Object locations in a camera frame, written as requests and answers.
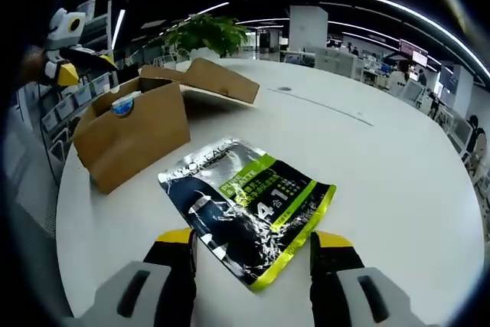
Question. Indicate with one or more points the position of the person's left hand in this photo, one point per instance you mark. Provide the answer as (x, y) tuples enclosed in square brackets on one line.
[(34, 67)]

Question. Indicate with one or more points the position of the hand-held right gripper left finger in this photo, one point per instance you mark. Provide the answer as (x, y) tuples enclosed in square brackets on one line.
[(172, 265)]

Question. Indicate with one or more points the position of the wall screen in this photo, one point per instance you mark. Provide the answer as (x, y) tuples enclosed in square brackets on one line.
[(413, 53)]

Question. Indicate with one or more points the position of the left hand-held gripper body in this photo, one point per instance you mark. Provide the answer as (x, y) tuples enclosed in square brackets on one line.
[(65, 32)]

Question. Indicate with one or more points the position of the black and green pouch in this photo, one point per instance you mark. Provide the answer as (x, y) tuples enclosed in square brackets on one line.
[(245, 208)]

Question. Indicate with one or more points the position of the brown cardboard shoe box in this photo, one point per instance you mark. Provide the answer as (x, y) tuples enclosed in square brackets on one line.
[(134, 139)]

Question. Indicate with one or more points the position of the green plant in white pot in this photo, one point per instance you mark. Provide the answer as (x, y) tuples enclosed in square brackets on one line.
[(206, 34)]

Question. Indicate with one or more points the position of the grey storage shelf rack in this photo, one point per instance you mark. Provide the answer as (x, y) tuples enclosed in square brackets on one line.
[(72, 103)]

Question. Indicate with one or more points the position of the white blue wet wipes pack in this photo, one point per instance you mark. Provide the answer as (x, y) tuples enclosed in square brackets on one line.
[(122, 106)]

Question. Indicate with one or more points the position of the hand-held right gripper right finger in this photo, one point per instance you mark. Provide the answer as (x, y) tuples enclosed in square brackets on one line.
[(333, 277)]

